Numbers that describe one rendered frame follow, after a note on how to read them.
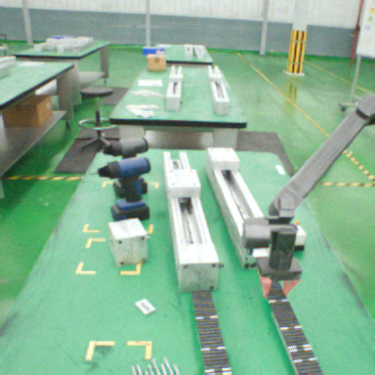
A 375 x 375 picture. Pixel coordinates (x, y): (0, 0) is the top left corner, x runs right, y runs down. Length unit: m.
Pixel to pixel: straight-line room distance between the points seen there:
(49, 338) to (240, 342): 0.44
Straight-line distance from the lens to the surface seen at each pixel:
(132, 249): 1.18
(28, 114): 4.78
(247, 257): 1.18
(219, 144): 2.87
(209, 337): 0.93
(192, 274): 1.07
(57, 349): 0.99
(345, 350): 1.01
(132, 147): 1.55
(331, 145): 1.08
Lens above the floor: 1.46
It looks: 28 degrees down
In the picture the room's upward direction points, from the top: 4 degrees clockwise
